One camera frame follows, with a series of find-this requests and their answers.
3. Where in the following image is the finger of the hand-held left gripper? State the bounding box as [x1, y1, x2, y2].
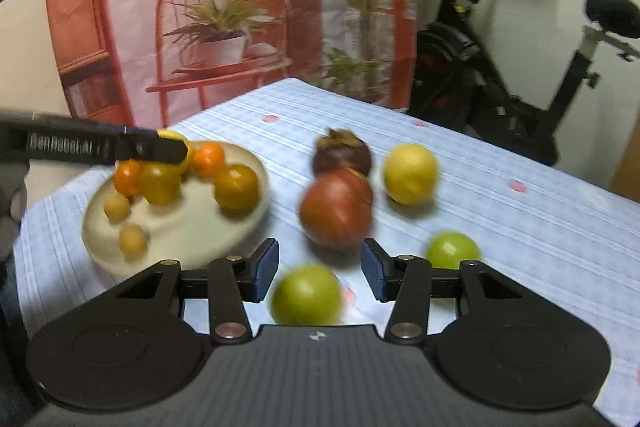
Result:
[117, 127, 188, 165]

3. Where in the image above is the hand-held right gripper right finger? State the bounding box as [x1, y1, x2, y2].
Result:
[361, 238, 526, 343]

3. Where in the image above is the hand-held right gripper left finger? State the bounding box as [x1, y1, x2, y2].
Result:
[117, 238, 280, 342]

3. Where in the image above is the yellow lemon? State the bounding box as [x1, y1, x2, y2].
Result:
[157, 130, 194, 175]
[384, 143, 440, 206]

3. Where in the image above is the yellow-green lime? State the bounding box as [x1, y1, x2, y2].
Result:
[139, 162, 182, 206]
[214, 164, 260, 212]

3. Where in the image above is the small orange mandarin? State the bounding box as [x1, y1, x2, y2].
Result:
[192, 143, 226, 178]
[114, 159, 143, 198]

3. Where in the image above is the green lime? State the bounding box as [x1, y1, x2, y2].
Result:
[425, 232, 482, 270]
[270, 264, 345, 325]

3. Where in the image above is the small yellow kumquat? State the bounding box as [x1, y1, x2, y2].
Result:
[119, 225, 149, 258]
[103, 193, 132, 223]

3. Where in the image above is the red apple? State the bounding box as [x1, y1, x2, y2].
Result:
[300, 169, 375, 250]

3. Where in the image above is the beige round plate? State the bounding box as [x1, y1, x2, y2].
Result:
[81, 141, 271, 278]

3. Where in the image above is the dark purple mangosteen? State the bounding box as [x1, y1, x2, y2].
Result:
[312, 128, 373, 178]

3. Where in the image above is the blue checked tablecloth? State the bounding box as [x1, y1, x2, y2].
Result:
[12, 78, 640, 427]

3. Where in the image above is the black exercise bike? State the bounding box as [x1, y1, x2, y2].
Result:
[410, 0, 640, 168]

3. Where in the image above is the wooden door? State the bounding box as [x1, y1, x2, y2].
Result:
[610, 117, 640, 202]

